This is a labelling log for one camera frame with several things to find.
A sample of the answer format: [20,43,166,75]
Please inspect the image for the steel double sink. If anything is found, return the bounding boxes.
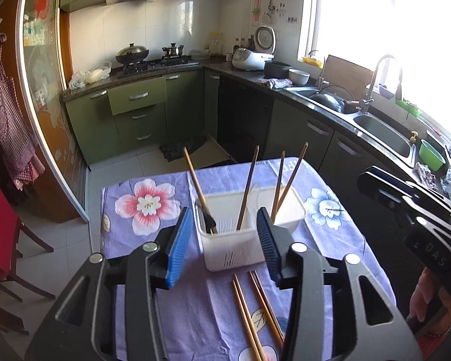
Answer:
[286,86,418,168]

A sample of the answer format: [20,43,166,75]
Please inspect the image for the light bamboo chopstick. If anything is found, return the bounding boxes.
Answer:
[183,147,219,234]

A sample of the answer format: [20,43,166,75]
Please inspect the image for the green plastic bowl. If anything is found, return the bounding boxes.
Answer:
[418,139,447,171]

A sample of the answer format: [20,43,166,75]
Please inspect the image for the crumpled dish cloth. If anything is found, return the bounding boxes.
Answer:
[256,78,294,90]

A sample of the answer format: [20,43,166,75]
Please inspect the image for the black wok with lid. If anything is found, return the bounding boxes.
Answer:
[115,43,150,64]

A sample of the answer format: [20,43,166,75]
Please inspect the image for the white plastic bag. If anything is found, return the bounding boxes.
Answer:
[68,61,112,91]

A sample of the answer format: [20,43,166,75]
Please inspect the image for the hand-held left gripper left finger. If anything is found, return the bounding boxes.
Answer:
[24,207,194,361]

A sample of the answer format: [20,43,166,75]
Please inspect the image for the person's right hand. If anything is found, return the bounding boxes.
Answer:
[406,269,451,332]

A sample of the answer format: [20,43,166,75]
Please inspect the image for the pile of wooden chopsticks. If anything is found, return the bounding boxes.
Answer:
[231,270,286,361]

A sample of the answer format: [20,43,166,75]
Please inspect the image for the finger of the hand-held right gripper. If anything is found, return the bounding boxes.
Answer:
[366,166,451,218]
[357,172,430,231]

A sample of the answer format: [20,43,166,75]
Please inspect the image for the brown wooden chopstick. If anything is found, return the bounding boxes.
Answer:
[275,142,309,211]
[236,145,260,231]
[271,151,285,223]

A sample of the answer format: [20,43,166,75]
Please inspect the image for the wooden cutting board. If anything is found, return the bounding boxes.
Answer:
[323,55,374,91]

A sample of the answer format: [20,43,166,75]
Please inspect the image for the black gas stove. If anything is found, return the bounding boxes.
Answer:
[120,56,200,75]

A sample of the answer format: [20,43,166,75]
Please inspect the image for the green hanging basket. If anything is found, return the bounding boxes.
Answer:
[394,98,423,117]

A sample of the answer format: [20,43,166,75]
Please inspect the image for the black floor mat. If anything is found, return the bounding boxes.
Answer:
[160,135,207,162]

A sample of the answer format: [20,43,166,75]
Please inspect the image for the dark sauce bottles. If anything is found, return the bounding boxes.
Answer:
[233,35,255,55]

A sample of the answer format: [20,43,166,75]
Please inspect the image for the dark pan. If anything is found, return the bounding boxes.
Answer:
[310,86,361,114]

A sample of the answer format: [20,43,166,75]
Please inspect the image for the white plastic utensil holder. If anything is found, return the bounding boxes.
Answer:
[195,186,306,272]

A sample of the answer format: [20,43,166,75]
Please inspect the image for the white bowl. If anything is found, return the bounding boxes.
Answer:
[288,69,311,86]

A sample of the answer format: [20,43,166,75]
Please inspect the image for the wall hooks with utensils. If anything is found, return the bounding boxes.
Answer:
[253,0,299,25]

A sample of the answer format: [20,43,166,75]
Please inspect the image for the white rice cooker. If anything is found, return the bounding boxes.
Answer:
[232,25,277,72]

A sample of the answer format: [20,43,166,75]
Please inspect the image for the clear oil bottles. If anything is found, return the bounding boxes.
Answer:
[208,31,226,55]

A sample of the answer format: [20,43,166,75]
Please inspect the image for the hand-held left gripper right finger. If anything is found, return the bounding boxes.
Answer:
[256,207,423,361]

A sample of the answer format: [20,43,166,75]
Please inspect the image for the green lower kitchen cabinet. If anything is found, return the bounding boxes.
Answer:
[63,68,220,166]

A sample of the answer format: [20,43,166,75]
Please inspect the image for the kitchen window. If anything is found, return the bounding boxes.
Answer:
[297,0,451,143]

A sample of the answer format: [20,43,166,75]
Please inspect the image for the tall steel faucet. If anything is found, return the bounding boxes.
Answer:
[362,54,403,114]

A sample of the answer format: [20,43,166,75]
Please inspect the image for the dark lower kitchen cabinet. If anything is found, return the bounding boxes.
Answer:
[205,69,418,204]

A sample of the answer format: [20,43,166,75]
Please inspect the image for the patterned glass sliding door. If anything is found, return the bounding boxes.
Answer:
[15,0,91,222]

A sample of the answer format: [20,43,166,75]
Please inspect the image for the small steel faucet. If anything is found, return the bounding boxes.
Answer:
[308,50,329,90]

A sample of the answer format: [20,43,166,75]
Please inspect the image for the patterned rag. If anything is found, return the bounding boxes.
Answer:
[415,162,442,192]

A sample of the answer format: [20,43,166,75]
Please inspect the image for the purple checkered apron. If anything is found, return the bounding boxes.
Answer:
[0,19,46,190]

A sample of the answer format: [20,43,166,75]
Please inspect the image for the black inner pot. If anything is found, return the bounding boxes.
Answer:
[264,61,293,80]

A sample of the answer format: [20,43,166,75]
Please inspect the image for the purple floral tablecloth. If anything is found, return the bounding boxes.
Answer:
[100,157,397,361]

